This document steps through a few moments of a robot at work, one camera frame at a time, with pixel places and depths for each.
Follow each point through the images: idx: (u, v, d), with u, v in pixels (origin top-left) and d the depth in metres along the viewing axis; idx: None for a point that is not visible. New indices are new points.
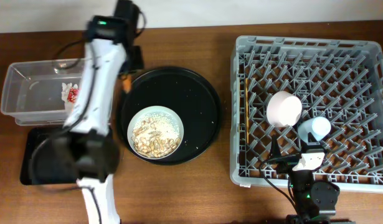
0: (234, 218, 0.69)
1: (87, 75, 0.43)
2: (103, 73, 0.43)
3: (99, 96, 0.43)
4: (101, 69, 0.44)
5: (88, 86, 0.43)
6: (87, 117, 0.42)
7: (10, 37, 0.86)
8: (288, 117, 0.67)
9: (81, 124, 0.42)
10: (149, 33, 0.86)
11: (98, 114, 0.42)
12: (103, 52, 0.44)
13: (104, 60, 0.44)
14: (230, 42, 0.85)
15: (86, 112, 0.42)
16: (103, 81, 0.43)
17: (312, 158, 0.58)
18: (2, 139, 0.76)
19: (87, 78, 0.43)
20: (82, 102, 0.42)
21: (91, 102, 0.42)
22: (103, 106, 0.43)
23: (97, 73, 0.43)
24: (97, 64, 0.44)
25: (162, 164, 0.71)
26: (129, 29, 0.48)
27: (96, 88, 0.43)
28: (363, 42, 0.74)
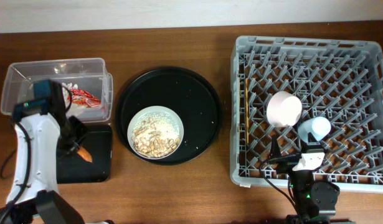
0: (234, 218, 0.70)
1: (20, 148, 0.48)
2: (36, 142, 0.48)
3: (38, 162, 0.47)
4: (35, 139, 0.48)
5: (25, 159, 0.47)
6: (31, 185, 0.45)
7: (12, 37, 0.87)
8: (287, 118, 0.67)
9: (26, 192, 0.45)
10: (150, 34, 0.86)
11: (43, 177, 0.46)
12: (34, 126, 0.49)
13: (37, 130, 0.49)
14: (230, 41, 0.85)
15: (27, 181, 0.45)
16: (40, 150, 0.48)
17: (312, 158, 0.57)
18: (3, 139, 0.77)
19: (22, 151, 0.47)
20: (20, 177, 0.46)
21: (32, 168, 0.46)
22: (47, 167, 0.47)
23: (30, 144, 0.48)
24: (30, 135, 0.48)
25: (162, 163, 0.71)
26: (55, 104, 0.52)
27: (34, 160, 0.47)
28: (363, 42, 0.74)
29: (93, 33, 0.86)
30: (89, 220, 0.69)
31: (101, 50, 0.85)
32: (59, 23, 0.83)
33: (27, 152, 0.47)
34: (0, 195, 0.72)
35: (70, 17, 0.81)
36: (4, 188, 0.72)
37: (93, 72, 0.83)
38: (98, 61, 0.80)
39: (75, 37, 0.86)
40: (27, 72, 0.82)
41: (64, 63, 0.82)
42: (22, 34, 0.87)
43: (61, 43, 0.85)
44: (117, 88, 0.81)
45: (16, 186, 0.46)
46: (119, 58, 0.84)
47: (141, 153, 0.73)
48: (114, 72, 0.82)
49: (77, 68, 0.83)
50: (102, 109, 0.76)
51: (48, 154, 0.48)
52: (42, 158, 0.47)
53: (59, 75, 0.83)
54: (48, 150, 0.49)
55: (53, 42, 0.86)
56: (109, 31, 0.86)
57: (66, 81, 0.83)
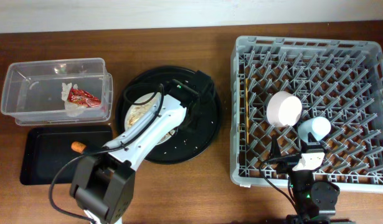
0: (234, 218, 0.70)
1: (147, 116, 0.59)
2: (158, 120, 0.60)
3: (144, 139, 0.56)
4: (160, 117, 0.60)
5: (140, 127, 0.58)
6: (127, 148, 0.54)
7: (13, 37, 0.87)
8: (287, 118, 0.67)
9: (120, 151, 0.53)
10: (149, 34, 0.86)
11: (137, 151, 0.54)
12: (168, 107, 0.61)
13: (165, 111, 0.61)
14: (230, 42, 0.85)
15: (129, 144, 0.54)
16: (155, 127, 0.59)
17: (312, 158, 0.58)
18: (2, 139, 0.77)
19: (146, 119, 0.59)
20: (127, 135, 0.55)
21: (136, 140, 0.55)
22: (145, 145, 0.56)
23: (154, 118, 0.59)
24: (160, 112, 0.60)
25: (163, 163, 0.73)
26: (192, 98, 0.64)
27: (142, 135, 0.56)
28: (363, 42, 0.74)
29: (93, 33, 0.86)
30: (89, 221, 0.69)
31: (101, 50, 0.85)
32: (59, 22, 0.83)
33: (146, 122, 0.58)
34: (0, 195, 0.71)
35: (70, 16, 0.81)
36: (3, 188, 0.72)
37: (93, 72, 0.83)
38: (98, 61, 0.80)
39: (75, 37, 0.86)
40: (27, 72, 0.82)
41: (64, 63, 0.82)
42: (23, 34, 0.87)
43: (61, 43, 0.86)
44: (117, 88, 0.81)
45: (118, 142, 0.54)
46: (118, 58, 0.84)
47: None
48: (113, 72, 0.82)
49: (77, 68, 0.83)
50: (102, 109, 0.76)
51: (158, 132, 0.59)
52: (152, 134, 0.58)
53: (59, 75, 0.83)
54: (159, 129, 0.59)
55: (52, 42, 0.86)
56: (109, 31, 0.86)
57: (66, 81, 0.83)
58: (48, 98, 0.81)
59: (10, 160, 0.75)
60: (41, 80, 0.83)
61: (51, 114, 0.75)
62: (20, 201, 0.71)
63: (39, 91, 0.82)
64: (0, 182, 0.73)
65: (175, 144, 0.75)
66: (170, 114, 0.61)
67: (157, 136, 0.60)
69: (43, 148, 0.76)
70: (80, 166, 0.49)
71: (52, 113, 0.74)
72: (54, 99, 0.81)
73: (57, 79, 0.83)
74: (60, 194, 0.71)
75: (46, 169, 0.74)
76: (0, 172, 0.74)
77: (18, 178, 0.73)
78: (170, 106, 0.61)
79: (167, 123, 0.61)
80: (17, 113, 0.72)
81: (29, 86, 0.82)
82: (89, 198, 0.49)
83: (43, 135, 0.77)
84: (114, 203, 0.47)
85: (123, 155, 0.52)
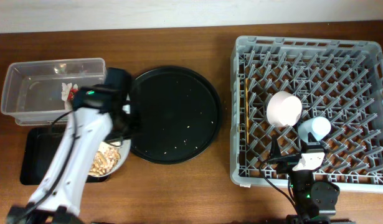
0: (234, 218, 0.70)
1: (65, 144, 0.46)
2: (81, 141, 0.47)
3: (74, 169, 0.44)
4: (81, 138, 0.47)
5: (63, 156, 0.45)
6: (55, 191, 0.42)
7: (14, 37, 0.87)
8: (287, 118, 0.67)
9: (47, 198, 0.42)
10: (149, 34, 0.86)
11: (71, 188, 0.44)
12: (86, 122, 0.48)
13: (85, 128, 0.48)
14: (230, 41, 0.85)
15: (55, 186, 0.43)
16: (78, 152, 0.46)
17: (312, 158, 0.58)
18: (2, 139, 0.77)
19: (65, 149, 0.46)
20: (52, 175, 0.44)
21: (63, 177, 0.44)
22: (77, 177, 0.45)
23: (76, 142, 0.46)
24: (78, 134, 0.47)
25: (162, 163, 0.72)
26: (116, 99, 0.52)
27: (70, 162, 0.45)
28: (363, 42, 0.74)
29: (93, 33, 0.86)
30: (89, 221, 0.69)
31: (101, 50, 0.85)
32: (59, 22, 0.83)
33: (68, 149, 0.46)
34: (0, 195, 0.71)
35: (70, 16, 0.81)
36: (3, 189, 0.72)
37: (93, 72, 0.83)
38: (98, 61, 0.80)
39: (75, 37, 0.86)
40: (27, 72, 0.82)
41: (64, 63, 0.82)
42: (23, 34, 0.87)
43: (61, 43, 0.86)
44: None
45: (42, 190, 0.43)
46: (119, 58, 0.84)
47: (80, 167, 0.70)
48: None
49: (77, 68, 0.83)
50: None
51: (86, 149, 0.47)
52: (78, 160, 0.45)
53: (60, 75, 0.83)
54: (89, 151, 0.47)
55: (52, 42, 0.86)
56: (110, 32, 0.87)
57: (66, 81, 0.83)
58: (48, 98, 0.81)
59: (10, 160, 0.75)
60: (42, 80, 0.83)
61: (51, 114, 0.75)
62: (21, 201, 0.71)
63: (40, 91, 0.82)
64: (0, 182, 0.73)
65: (175, 144, 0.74)
66: (93, 130, 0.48)
67: (86, 158, 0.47)
69: (42, 148, 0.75)
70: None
71: (52, 113, 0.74)
72: (55, 99, 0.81)
73: (57, 79, 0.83)
74: None
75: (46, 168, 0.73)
76: (0, 172, 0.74)
77: (18, 178, 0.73)
78: (89, 117, 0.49)
79: (92, 142, 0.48)
80: (15, 113, 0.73)
81: (30, 86, 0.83)
82: None
83: (43, 135, 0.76)
84: None
85: (50, 200, 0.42)
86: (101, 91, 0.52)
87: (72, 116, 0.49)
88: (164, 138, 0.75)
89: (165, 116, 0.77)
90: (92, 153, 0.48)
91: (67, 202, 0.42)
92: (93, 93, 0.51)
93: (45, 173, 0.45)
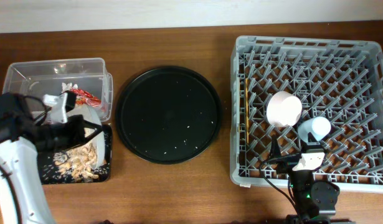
0: (234, 218, 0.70)
1: None
2: (17, 175, 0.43)
3: (30, 201, 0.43)
4: (15, 173, 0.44)
5: (9, 196, 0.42)
6: None
7: (14, 37, 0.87)
8: (287, 117, 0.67)
9: None
10: (149, 34, 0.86)
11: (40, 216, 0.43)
12: (13, 155, 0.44)
13: (12, 163, 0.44)
14: (230, 41, 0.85)
15: None
16: (23, 184, 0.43)
17: (312, 158, 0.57)
18: None
19: (4, 190, 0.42)
20: None
21: (24, 211, 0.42)
22: (38, 205, 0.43)
23: (11, 180, 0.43)
24: (10, 171, 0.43)
25: (162, 163, 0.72)
26: (22, 118, 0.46)
27: (22, 200, 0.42)
28: (363, 42, 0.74)
29: (93, 33, 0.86)
30: (89, 221, 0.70)
31: (101, 50, 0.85)
32: (58, 22, 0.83)
33: (10, 190, 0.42)
34: None
35: (70, 16, 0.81)
36: None
37: (93, 72, 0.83)
38: (98, 61, 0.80)
39: (75, 37, 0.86)
40: (27, 72, 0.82)
41: (64, 63, 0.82)
42: (23, 34, 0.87)
43: (61, 43, 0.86)
44: (117, 88, 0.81)
45: None
46: (118, 58, 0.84)
47: (58, 167, 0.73)
48: (114, 72, 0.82)
49: (77, 68, 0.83)
50: (102, 109, 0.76)
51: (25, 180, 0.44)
52: (25, 195, 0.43)
53: (60, 75, 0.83)
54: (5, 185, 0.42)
55: (52, 42, 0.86)
56: (110, 31, 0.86)
57: (66, 81, 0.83)
58: None
59: None
60: (42, 80, 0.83)
61: None
62: None
63: (40, 91, 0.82)
64: None
65: (175, 144, 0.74)
66: (20, 160, 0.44)
67: (36, 186, 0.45)
69: None
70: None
71: None
72: None
73: (57, 79, 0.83)
74: (61, 194, 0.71)
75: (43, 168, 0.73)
76: None
77: None
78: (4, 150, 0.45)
79: (23, 173, 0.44)
80: None
81: (29, 86, 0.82)
82: None
83: None
84: None
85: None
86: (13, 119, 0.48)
87: None
88: (164, 138, 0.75)
89: (165, 116, 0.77)
90: (37, 177, 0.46)
91: None
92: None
93: None
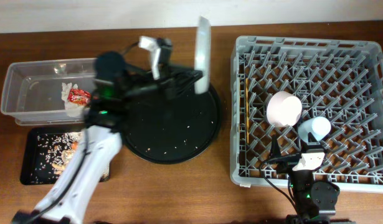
0: (234, 218, 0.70)
1: (76, 157, 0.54)
2: (91, 157, 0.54)
3: (86, 179, 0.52)
4: (90, 154, 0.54)
5: (74, 168, 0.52)
6: (63, 202, 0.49)
7: (14, 37, 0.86)
8: (287, 118, 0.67)
9: (53, 210, 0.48)
10: (149, 34, 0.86)
11: (74, 201, 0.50)
12: (96, 139, 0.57)
13: (94, 145, 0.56)
14: (230, 41, 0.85)
15: (63, 197, 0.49)
16: (90, 165, 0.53)
17: (312, 158, 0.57)
18: (2, 139, 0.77)
19: (76, 160, 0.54)
20: (61, 186, 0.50)
21: (71, 189, 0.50)
22: (86, 189, 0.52)
23: (85, 157, 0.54)
24: (87, 151, 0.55)
25: (162, 163, 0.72)
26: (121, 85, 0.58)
27: (80, 174, 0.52)
28: (363, 42, 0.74)
29: (93, 34, 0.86)
30: (89, 221, 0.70)
31: (101, 50, 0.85)
32: (59, 22, 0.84)
33: (78, 163, 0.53)
34: (0, 195, 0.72)
35: (70, 16, 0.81)
36: (4, 189, 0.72)
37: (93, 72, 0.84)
38: None
39: (76, 37, 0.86)
40: (27, 72, 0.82)
41: (64, 63, 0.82)
42: (24, 35, 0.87)
43: (62, 43, 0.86)
44: None
45: (49, 199, 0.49)
46: None
47: (55, 169, 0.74)
48: None
49: (76, 68, 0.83)
50: None
51: (92, 171, 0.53)
52: (85, 177, 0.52)
53: (60, 75, 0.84)
54: (84, 163, 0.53)
55: (52, 42, 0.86)
56: (110, 31, 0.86)
57: (66, 81, 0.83)
58: (48, 97, 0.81)
59: (10, 161, 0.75)
60: (41, 80, 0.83)
61: (51, 114, 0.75)
62: (20, 201, 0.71)
63: (40, 90, 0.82)
64: (0, 182, 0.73)
65: (175, 144, 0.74)
66: (100, 147, 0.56)
67: (94, 175, 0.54)
69: (43, 150, 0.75)
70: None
71: (53, 113, 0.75)
72: (55, 99, 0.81)
73: (58, 78, 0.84)
74: None
75: (41, 168, 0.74)
76: (0, 172, 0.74)
77: (18, 179, 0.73)
78: (96, 137, 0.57)
79: (99, 157, 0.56)
80: (17, 113, 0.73)
81: (29, 86, 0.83)
82: None
83: (43, 135, 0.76)
84: None
85: (65, 205, 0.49)
86: (113, 111, 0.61)
87: (85, 132, 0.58)
88: (165, 138, 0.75)
89: (165, 116, 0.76)
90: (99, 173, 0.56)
91: (71, 214, 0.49)
92: (106, 111, 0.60)
93: (56, 183, 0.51)
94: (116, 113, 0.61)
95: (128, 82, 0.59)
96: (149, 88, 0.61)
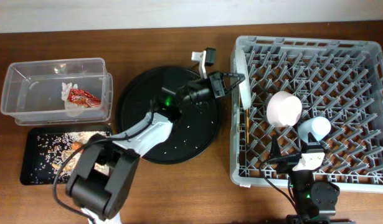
0: (234, 218, 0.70)
1: (141, 123, 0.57)
2: (156, 124, 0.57)
3: (147, 136, 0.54)
4: (156, 121, 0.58)
5: (140, 127, 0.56)
6: (131, 140, 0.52)
7: (14, 37, 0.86)
8: (286, 117, 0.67)
9: (121, 143, 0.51)
10: (149, 33, 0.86)
11: (138, 147, 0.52)
12: (159, 119, 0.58)
13: (159, 118, 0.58)
14: (230, 41, 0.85)
15: (131, 137, 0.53)
16: (154, 129, 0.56)
17: (312, 158, 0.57)
18: (3, 139, 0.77)
19: (139, 123, 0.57)
20: (130, 132, 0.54)
21: (138, 136, 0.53)
22: (144, 145, 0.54)
23: (147, 124, 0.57)
24: (153, 122, 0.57)
25: (162, 163, 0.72)
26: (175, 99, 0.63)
27: (146, 131, 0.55)
28: (363, 42, 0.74)
29: (92, 33, 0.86)
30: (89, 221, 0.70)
31: (101, 50, 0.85)
32: (59, 22, 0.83)
33: (146, 123, 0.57)
34: (0, 195, 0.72)
35: (70, 15, 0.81)
36: (4, 188, 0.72)
37: (93, 72, 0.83)
38: (98, 61, 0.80)
39: (75, 37, 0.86)
40: (27, 72, 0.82)
41: (64, 63, 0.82)
42: (23, 35, 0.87)
43: (61, 43, 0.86)
44: (117, 88, 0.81)
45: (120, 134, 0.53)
46: (118, 58, 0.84)
47: (55, 169, 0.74)
48: (114, 72, 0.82)
49: (76, 68, 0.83)
50: (101, 110, 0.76)
51: (151, 139, 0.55)
52: (147, 137, 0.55)
53: (59, 75, 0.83)
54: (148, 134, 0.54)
55: (52, 42, 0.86)
56: (109, 31, 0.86)
57: (66, 81, 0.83)
58: (48, 98, 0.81)
59: (11, 160, 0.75)
60: (41, 80, 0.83)
61: (52, 114, 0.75)
62: (20, 202, 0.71)
63: (39, 91, 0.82)
64: (0, 182, 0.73)
65: (175, 144, 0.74)
66: (162, 125, 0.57)
67: (152, 142, 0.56)
69: (43, 150, 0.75)
70: (81, 156, 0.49)
71: (53, 113, 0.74)
72: (54, 99, 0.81)
73: (57, 78, 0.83)
74: (62, 193, 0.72)
75: (41, 168, 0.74)
76: (0, 172, 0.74)
77: (18, 179, 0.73)
78: (160, 118, 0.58)
79: (162, 129, 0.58)
80: (17, 113, 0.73)
81: (29, 86, 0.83)
82: (88, 192, 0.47)
83: (43, 135, 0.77)
84: (119, 189, 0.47)
85: (127, 145, 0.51)
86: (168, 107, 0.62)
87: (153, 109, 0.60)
88: None
89: None
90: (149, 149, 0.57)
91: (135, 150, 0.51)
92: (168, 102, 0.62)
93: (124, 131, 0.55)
94: (167, 111, 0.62)
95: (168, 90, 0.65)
96: (200, 91, 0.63)
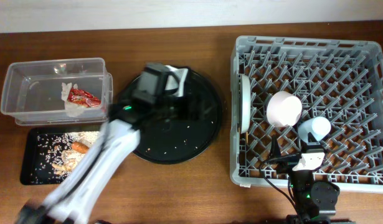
0: (234, 218, 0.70)
1: (93, 150, 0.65)
2: (111, 151, 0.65)
3: (96, 174, 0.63)
4: (109, 149, 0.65)
5: (89, 160, 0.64)
6: (71, 196, 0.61)
7: (14, 37, 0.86)
8: (287, 118, 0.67)
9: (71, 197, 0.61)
10: (148, 33, 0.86)
11: (81, 201, 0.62)
12: (117, 137, 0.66)
13: (113, 141, 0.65)
14: (230, 41, 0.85)
15: (87, 173, 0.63)
16: (105, 160, 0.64)
17: (312, 158, 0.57)
18: (2, 138, 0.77)
19: (93, 154, 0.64)
20: (80, 170, 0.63)
21: (73, 191, 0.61)
22: (94, 188, 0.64)
23: (99, 154, 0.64)
24: (107, 144, 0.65)
25: (162, 163, 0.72)
26: (142, 97, 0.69)
27: (93, 168, 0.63)
28: (363, 42, 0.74)
29: (92, 34, 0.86)
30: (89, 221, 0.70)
31: (101, 50, 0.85)
32: (59, 22, 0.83)
33: (94, 156, 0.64)
34: (0, 195, 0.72)
35: (70, 16, 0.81)
36: (4, 188, 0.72)
37: (93, 72, 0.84)
38: (98, 61, 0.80)
39: (75, 37, 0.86)
40: (27, 72, 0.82)
41: (64, 63, 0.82)
42: (23, 35, 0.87)
43: (61, 43, 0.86)
44: (117, 88, 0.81)
45: (61, 189, 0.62)
46: (119, 58, 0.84)
47: (55, 169, 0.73)
48: (114, 72, 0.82)
49: (77, 68, 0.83)
50: (102, 110, 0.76)
51: (109, 163, 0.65)
52: (103, 166, 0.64)
53: (60, 75, 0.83)
54: (127, 139, 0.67)
55: (52, 42, 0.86)
56: (109, 31, 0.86)
57: (66, 81, 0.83)
58: (48, 98, 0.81)
59: (10, 161, 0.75)
60: (41, 80, 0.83)
61: (52, 114, 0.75)
62: (20, 202, 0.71)
63: (39, 91, 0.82)
64: (0, 182, 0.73)
65: (175, 144, 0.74)
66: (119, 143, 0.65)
67: (103, 170, 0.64)
69: (43, 150, 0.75)
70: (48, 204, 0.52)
71: (53, 113, 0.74)
72: (54, 99, 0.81)
73: (57, 79, 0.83)
74: None
75: (41, 168, 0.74)
76: (0, 172, 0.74)
77: (18, 179, 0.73)
78: (119, 134, 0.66)
79: (121, 151, 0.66)
80: (17, 113, 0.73)
81: (29, 86, 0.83)
82: None
83: (43, 135, 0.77)
84: None
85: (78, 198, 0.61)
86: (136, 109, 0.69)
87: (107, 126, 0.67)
88: (165, 138, 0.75)
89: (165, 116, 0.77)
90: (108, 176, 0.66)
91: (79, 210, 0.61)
92: (130, 107, 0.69)
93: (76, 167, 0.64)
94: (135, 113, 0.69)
95: (151, 86, 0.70)
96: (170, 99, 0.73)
